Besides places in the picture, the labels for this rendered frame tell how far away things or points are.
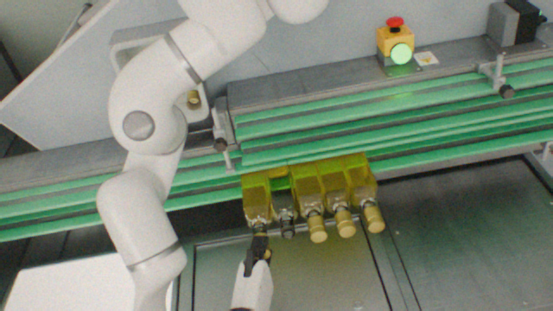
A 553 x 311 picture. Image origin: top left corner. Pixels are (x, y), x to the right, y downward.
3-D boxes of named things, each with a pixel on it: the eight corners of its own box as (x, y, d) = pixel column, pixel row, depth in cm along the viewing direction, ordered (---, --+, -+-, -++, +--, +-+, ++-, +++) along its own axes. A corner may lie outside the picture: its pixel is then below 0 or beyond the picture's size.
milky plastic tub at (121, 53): (144, 112, 117) (140, 132, 110) (112, 30, 103) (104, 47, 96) (212, 99, 116) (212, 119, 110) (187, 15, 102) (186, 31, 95)
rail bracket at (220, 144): (224, 152, 111) (225, 187, 101) (206, 92, 100) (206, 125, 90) (236, 149, 111) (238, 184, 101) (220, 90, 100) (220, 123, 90)
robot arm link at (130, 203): (223, 223, 64) (230, 206, 79) (156, 84, 63) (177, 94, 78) (117, 272, 64) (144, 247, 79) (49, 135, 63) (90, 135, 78)
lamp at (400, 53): (390, 61, 107) (393, 67, 104) (390, 44, 104) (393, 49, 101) (409, 58, 107) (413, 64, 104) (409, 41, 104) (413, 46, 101)
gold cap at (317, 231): (308, 228, 96) (311, 244, 92) (306, 216, 94) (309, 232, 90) (324, 225, 96) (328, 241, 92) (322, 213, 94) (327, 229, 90)
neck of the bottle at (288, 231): (279, 223, 98) (282, 240, 94) (277, 213, 96) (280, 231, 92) (293, 220, 97) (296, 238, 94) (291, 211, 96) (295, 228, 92)
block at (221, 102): (221, 130, 115) (221, 146, 109) (212, 98, 109) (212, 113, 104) (235, 126, 115) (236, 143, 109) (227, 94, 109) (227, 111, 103)
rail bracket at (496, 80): (470, 70, 104) (498, 101, 94) (473, 41, 100) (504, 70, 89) (487, 67, 104) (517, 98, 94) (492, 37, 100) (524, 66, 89)
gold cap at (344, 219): (334, 223, 96) (339, 239, 92) (333, 212, 94) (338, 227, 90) (352, 220, 96) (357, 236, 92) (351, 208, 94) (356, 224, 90)
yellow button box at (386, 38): (376, 53, 113) (384, 67, 107) (375, 25, 109) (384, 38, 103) (403, 47, 113) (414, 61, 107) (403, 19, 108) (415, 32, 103)
